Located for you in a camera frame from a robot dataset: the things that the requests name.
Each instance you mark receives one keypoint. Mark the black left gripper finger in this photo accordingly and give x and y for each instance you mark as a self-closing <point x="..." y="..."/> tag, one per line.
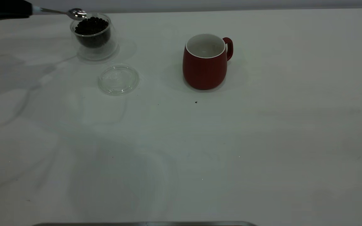
<point x="8" y="17"/>
<point x="5" y="5"/>

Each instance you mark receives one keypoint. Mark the red mug white inside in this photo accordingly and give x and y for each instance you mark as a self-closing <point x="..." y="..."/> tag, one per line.
<point x="203" y="72"/>

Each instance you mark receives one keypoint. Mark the dark coffee beans pile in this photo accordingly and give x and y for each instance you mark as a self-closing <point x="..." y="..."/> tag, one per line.
<point x="92" y="31"/>

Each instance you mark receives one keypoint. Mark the clear glass lid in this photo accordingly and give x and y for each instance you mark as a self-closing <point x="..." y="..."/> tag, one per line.
<point x="118" y="82"/>

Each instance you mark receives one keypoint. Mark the clear double-walled glass jar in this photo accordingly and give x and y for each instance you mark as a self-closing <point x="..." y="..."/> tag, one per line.
<point x="113" y="44"/>

